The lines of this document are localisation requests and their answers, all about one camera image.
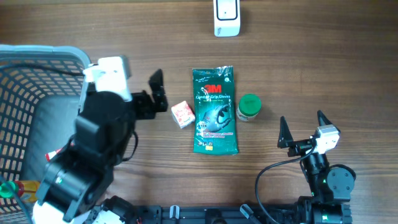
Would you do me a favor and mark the red white small box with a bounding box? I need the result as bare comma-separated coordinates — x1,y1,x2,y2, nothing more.
171,101,195,129

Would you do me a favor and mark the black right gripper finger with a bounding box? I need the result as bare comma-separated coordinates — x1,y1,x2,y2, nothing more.
277,116,294,148
317,110,332,126

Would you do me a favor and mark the green 3M gloves packet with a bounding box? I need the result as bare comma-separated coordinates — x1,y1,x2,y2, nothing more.
193,66,239,156

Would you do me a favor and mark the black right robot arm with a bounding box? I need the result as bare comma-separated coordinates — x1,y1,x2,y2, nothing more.
277,110,356,223

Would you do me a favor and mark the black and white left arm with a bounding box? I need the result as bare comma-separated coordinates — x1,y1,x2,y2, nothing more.
32,68,168,223

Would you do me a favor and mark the white barcode scanner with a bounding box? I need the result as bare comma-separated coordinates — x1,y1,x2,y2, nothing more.
213,0,241,37

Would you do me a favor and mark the grey plastic mesh basket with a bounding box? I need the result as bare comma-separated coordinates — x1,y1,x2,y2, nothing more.
0,44,94,224

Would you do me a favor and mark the black camera cable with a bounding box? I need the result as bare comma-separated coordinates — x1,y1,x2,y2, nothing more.
254,139,318,224

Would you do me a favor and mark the red stick sachet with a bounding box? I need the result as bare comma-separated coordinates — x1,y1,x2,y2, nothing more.
45,148,62,162

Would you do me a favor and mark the red sauce bottle green cap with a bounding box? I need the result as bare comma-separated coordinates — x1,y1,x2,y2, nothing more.
1,180,40,203

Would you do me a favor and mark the green lid jar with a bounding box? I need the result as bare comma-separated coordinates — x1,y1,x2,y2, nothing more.
236,94,262,121

